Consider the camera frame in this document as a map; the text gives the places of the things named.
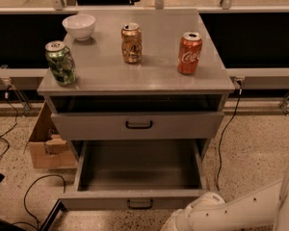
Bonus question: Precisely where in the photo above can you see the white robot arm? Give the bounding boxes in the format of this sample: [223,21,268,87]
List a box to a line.
[160,167,289,231]

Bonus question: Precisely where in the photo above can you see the black right power cable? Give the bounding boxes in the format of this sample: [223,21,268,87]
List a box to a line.
[215,79,244,193]

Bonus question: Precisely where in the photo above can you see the grey drawer cabinet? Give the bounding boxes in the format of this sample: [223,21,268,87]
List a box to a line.
[38,9,234,155]

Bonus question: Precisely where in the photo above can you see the white ceramic bowl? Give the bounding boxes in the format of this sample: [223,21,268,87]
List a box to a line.
[62,13,96,40]

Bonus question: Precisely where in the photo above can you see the black left floor cable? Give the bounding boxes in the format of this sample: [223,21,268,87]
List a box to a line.
[11,174,67,231]

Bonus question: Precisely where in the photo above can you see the green soda can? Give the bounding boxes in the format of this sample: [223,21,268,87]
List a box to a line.
[45,40,76,86]

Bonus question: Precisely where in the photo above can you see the gold soda can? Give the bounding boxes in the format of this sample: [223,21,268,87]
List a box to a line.
[121,22,142,64]

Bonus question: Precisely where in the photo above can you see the brown cardboard box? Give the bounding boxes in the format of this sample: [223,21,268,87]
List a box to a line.
[28,102,77,168]

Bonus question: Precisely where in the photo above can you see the black stand leg left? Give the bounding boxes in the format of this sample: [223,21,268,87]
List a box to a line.
[39,200,64,231]

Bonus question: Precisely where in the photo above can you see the red Coca-Cola can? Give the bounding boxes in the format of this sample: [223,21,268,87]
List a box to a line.
[177,32,202,75]

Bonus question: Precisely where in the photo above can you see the grey drawer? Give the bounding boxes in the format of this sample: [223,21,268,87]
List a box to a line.
[61,140,207,211]
[51,112,223,141]

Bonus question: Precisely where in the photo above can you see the grey top drawer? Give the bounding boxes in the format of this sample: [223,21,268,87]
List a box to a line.
[51,112,223,141]

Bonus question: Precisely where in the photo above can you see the black left wall cable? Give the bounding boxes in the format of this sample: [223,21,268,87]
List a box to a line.
[0,84,19,162]

